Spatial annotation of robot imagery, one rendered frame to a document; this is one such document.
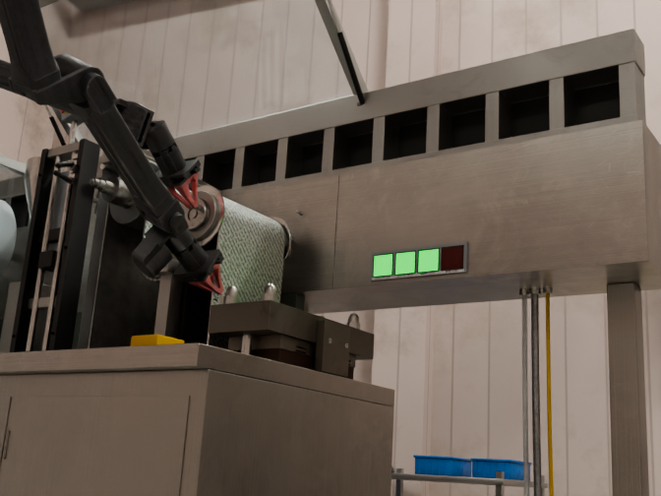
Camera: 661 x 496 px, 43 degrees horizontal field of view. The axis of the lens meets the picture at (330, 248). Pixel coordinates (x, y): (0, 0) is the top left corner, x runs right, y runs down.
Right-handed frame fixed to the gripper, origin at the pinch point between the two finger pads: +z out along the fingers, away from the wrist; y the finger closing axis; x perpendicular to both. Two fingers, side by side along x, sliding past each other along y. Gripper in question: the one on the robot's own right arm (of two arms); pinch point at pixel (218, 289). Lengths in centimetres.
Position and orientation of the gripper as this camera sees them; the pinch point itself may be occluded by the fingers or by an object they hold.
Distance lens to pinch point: 186.5
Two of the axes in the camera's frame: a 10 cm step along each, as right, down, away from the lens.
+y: 8.3, -0.9, -5.5
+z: 4.5, 6.9, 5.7
